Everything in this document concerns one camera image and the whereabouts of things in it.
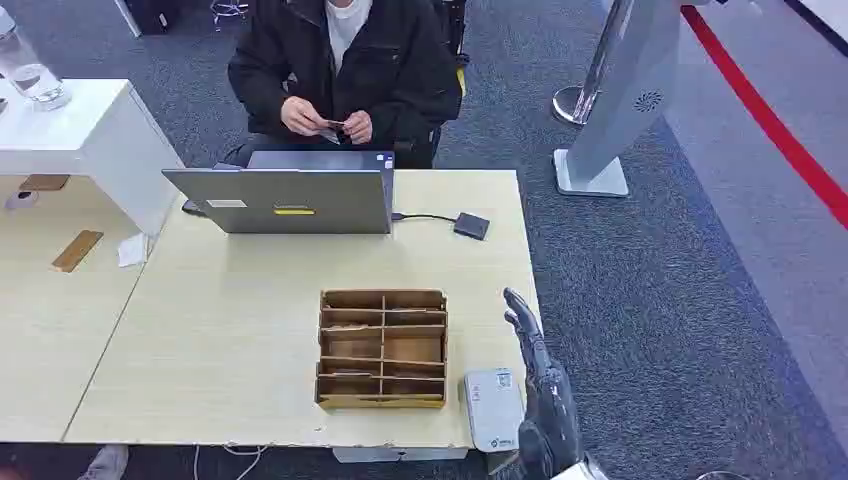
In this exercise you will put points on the wooden compartment card box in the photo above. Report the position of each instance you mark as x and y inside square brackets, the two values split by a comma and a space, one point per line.
[383, 348]

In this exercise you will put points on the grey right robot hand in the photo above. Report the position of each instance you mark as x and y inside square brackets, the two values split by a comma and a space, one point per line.
[550, 411]

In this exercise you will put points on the clear water bottle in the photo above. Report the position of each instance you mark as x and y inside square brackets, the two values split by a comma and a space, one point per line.
[30, 73]

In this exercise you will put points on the black adapter box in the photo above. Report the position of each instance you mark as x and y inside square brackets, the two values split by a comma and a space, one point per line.
[472, 226]

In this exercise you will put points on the black case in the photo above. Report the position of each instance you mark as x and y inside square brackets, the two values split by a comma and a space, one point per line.
[152, 14]

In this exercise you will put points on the person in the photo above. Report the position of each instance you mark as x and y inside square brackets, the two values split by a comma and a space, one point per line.
[391, 66]

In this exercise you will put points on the white cabinet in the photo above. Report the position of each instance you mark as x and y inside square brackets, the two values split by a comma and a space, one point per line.
[99, 139]

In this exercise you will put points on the small black object beside laptop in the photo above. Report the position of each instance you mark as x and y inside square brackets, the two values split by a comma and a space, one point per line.
[193, 208]

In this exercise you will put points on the flat brown wooden piece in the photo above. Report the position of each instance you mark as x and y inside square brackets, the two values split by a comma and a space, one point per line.
[44, 182]

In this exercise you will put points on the long wooden block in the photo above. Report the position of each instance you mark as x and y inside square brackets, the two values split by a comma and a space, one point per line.
[77, 251]

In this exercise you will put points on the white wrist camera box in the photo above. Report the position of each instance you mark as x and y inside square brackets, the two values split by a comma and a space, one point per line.
[493, 411]

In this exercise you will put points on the person's left hand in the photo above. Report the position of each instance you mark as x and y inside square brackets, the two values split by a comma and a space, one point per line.
[360, 127]

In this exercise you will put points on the grey laptop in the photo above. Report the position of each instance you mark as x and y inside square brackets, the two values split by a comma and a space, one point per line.
[298, 199]

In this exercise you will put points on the crumpled white paper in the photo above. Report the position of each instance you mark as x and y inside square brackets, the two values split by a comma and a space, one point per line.
[132, 250]

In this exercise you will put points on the silver kiosk stand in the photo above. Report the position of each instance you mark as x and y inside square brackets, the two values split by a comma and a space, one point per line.
[623, 99]

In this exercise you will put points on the person's right hand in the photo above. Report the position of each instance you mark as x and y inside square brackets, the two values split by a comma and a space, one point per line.
[301, 116]

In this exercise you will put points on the black chair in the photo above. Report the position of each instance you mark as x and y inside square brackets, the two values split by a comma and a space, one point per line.
[457, 33]

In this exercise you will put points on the person's hand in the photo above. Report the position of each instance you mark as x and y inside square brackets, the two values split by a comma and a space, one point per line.
[301, 116]
[360, 127]

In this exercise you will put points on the chrome stanchion post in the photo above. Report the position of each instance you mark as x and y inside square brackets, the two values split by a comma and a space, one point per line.
[573, 104]

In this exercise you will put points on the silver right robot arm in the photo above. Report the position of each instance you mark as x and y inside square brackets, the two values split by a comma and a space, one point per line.
[583, 472]

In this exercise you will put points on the small card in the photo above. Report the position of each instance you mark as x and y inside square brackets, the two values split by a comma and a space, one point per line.
[331, 131]

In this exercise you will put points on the pale shoe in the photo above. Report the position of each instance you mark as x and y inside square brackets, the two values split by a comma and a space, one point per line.
[106, 464]

